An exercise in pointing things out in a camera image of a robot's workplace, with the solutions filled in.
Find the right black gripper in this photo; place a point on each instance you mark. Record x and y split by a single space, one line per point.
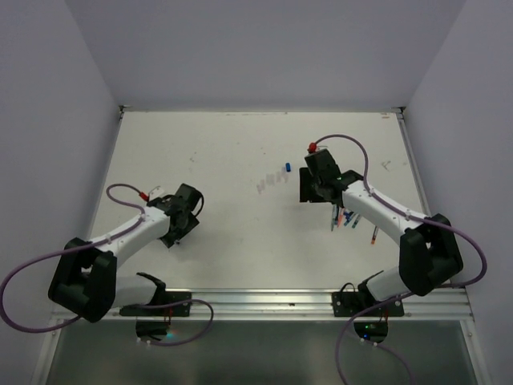
305 192

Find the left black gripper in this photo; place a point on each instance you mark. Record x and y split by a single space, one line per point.
170 238

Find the purple pen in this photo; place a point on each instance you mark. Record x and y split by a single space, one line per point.
348 217

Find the light blue capped pen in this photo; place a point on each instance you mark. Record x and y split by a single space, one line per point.
356 221

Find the red capped pen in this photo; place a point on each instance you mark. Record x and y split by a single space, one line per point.
374 236

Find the dark blue pen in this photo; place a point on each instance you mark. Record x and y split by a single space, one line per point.
334 218

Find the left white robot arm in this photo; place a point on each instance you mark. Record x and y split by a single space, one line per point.
86 280

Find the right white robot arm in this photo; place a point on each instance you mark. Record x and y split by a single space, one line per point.
428 255

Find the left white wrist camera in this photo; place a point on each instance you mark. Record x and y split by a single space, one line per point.
156 192

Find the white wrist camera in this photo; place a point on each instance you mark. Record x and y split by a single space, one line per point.
156 192
314 147

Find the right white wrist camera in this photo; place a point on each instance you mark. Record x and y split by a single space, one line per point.
314 147

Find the aluminium right side rail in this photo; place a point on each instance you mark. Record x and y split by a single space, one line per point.
400 116

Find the aluminium rail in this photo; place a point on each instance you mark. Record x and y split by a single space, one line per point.
316 305
400 116

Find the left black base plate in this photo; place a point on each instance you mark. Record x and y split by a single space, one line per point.
178 305

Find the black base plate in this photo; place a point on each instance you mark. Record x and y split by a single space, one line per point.
178 305
347 303

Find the aluminium front rail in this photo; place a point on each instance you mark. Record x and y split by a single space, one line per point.
316 305

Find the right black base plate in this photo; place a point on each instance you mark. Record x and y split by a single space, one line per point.
347 303

